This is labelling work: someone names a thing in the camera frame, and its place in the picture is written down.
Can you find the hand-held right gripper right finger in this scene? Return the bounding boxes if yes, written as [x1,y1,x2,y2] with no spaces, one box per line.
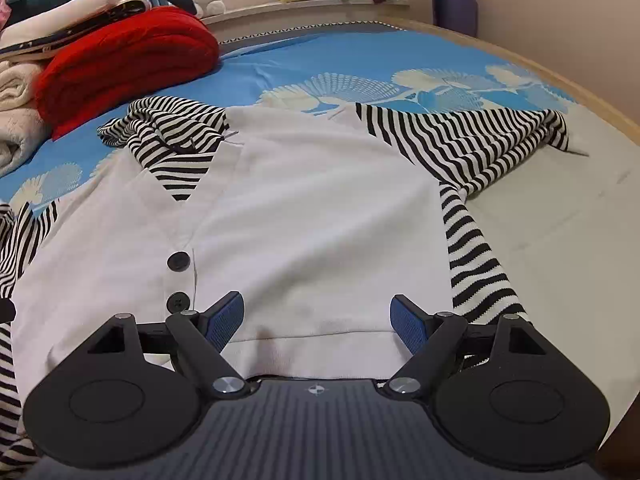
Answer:
[377,294,557,402]

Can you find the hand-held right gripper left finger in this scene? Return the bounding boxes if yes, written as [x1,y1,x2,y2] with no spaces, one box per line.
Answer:
[80,291,261,402]

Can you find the white cardigan with striped sleeves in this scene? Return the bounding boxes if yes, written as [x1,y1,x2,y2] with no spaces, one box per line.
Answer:
[0,94,572,467]

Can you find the white fluffy blanket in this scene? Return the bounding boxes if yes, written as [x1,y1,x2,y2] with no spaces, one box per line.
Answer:
[0,59,54,179]

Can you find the red knit sweater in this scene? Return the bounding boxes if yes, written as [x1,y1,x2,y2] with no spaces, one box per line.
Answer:
[34,6,222,140]

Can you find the purple storage box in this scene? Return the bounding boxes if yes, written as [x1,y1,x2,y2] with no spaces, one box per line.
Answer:
[431,0,479,39]

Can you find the window sill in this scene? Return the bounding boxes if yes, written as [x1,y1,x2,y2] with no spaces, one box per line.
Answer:
[200,0,411,27]

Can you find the dark dotted folded cloth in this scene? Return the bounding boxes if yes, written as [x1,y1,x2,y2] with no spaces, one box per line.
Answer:
[0,0,152,60]

